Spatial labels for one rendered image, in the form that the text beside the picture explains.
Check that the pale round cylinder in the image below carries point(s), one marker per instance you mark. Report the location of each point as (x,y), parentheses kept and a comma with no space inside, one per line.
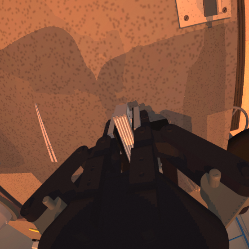
(4,214)

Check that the dark brown round object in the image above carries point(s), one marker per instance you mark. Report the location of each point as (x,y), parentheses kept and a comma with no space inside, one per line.
(241,142)

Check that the white screwed base plate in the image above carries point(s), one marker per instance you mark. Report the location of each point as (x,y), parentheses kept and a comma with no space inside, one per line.
(191,13)

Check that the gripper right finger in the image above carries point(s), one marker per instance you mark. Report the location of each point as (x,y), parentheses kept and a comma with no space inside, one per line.
(143,155)

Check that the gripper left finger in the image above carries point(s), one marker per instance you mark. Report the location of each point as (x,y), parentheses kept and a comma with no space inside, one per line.
(56,180)

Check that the white sheet with blue lines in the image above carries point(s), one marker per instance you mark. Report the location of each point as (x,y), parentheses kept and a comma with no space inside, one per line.
(238,235)

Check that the white thin tweezers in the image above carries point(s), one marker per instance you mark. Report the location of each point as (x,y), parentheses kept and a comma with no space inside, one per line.
(45,134)

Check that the small yellow stick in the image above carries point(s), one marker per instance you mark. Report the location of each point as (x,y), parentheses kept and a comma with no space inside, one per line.
(34,230)

